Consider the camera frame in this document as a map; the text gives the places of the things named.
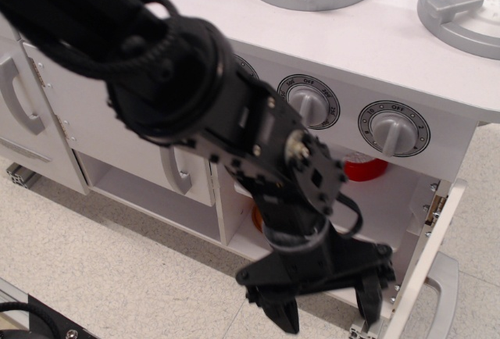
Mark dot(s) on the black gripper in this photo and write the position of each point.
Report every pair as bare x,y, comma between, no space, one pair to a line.
275,281

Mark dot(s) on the white toy oven door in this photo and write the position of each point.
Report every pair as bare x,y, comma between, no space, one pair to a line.
439,215

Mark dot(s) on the grey oven door handle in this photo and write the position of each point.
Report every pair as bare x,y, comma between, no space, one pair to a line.
443,277

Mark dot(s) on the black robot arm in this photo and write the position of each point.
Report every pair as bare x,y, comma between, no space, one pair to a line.
174,81

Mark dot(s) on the grey middle oven knob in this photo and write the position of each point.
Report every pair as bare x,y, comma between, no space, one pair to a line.
315,102

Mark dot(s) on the brown toy bread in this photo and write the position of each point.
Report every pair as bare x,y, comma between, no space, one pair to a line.
257,218

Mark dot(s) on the red toy food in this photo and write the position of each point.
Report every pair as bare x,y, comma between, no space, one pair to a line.
360,167

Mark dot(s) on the grey right stove knob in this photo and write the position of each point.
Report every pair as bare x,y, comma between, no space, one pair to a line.
394,129

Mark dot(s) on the grey stove knob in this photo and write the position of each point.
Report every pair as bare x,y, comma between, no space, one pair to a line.
394,129
246,68

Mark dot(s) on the white toy kitchen unit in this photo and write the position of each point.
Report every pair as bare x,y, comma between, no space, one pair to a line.
374,50

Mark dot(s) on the grey left stove knob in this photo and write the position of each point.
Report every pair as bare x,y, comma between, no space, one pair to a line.
246,68

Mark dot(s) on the grey right stove burner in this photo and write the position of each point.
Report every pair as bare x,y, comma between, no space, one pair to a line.
468,25

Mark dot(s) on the white cabinet door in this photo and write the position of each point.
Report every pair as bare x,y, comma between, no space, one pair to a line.
113,157

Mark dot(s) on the white left cupboard door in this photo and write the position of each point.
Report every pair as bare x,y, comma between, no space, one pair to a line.
30,134

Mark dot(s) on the aluminium frame rail right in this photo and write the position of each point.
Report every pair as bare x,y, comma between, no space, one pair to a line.
361,330

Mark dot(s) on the aluminium frame rail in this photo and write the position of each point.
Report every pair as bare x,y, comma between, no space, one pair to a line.
22,176
361,330

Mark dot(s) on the grey cabinet door handle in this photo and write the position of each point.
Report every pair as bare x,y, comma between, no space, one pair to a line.
178,180

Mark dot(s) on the aluminium frame rail left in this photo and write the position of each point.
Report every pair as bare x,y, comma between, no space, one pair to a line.
22,176

